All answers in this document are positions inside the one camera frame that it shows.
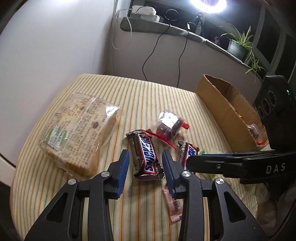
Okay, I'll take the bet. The pink stick packet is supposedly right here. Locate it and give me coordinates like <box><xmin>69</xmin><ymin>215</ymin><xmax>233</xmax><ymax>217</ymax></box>
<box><xmin>163</xmin><ymin>185</ymin><xmax>183</xmax><ymax>222</ymax></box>

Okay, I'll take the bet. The dark chocolate bar blue label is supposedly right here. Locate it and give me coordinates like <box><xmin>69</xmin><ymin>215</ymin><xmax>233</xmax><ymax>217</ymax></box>
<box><xmin>177</xmin><ymin>141</ymin><xmax>199</xmax><ymax>170</ymax></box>

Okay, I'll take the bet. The Snickers bar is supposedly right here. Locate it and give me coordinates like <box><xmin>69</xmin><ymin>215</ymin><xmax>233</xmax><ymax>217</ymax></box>
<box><xmin>126</xmin><ymin>130</ymin><xmax>165</xmax><ymax>181</ymax></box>

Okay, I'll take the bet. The dark cake clear wrapper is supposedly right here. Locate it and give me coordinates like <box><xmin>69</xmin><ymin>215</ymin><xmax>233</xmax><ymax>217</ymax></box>
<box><xmin>144</xmin><ymin>110</ymin><xmax>190</xmax><ymax>150</ymax></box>

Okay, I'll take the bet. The large dark cake red-edged wrapper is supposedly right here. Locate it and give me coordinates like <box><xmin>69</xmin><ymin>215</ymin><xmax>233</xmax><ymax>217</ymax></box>
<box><xmin>246</xmin><ymin>123</ymin><xmax>264</xmax><ymax>146</ymax></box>

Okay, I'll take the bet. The brown cardboard box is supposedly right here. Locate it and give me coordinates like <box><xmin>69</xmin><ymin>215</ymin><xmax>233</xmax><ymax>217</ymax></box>
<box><xmin>195</xmin><ymin>74</ymin><xmax>268</xmax><ymax>152</ymax></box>

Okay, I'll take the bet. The potted spider plant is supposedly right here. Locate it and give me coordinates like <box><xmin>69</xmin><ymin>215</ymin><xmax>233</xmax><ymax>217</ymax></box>
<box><xmin>220</xmin><ymin>23</ymin><xmax>267</xmax><ymax>81</ymax></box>

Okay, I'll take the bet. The striped yellow table cloth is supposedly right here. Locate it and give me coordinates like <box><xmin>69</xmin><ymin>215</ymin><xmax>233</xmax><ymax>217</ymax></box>
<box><xmin>12</xmin><ymin>74</ymin><xmax>267</xmax><ymax>240</ymax></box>

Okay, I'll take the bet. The clear bag of crackers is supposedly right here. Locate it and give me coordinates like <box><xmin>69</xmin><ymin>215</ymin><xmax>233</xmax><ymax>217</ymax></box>
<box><xmin>39</xmin><ymin>93</ymin><xmax>121</xmax><ymax>180</ymax></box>

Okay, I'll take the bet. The small pink figurine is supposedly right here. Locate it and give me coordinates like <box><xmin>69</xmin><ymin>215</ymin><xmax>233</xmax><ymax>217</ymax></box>
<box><xmin>214</xmin><ymin>36</ymin><xmax>220</xmax><ymax>46</ymax></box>

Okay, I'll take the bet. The white power adapter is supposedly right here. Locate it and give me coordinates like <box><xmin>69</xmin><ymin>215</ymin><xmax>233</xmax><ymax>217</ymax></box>
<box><xmin>132</xmin><ymin>5</ymin><xmax>160</xmax><ymax>22</ymax></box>

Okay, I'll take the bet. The black cable right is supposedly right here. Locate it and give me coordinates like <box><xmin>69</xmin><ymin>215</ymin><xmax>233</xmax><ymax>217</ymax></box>
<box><xmin>176</xmin><ymin>22</ymin><xmax>197</xmax><ymax>88</ymax></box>

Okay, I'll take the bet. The black cable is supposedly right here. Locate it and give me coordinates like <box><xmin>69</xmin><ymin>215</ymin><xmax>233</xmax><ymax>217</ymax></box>
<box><xmin>142</xmin><ymin>22</ymin><xmax>172</xmax><ymax>82</ymax></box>
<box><xmin>176</xmin><ymin>22</ymin><xmax>197</xmax><ymax>88</ymax></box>

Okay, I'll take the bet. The ring light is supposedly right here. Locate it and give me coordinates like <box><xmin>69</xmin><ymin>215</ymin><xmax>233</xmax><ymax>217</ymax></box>
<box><xmin>190</xmin><ymin>0</ymin><xmax>227</xmax><ymax>14</ymax></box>

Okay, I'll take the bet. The black cable left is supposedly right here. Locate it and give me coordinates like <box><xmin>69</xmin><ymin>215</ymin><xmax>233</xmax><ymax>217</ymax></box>
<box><xmin>142</xmin><ymin>22</ymin><xmax>172</xmax><ymax>82</ymax></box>

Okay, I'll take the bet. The white cable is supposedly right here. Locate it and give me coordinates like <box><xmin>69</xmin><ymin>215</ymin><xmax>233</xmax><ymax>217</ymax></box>
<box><xmin>111</xmin><ymin>9</ymin><xmax>133</xmax><ymax>50</ymax></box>

